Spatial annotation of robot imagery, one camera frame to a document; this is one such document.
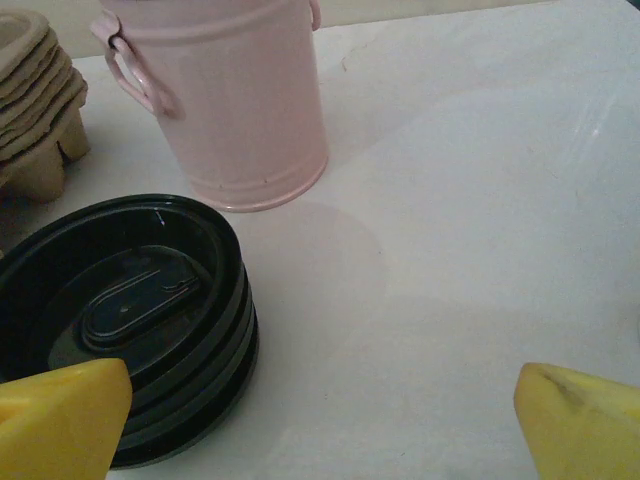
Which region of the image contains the pink metal bucket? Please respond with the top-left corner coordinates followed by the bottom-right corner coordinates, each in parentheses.
top-left (89, 0), bottom-right (331, 214)

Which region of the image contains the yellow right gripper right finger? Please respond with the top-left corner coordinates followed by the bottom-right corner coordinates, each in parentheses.
top-left (514, 362), bottom-right (640, 480)

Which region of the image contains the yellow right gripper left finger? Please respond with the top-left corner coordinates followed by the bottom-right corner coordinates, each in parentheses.
top-left (0, 358), bottom-right (134, 480)

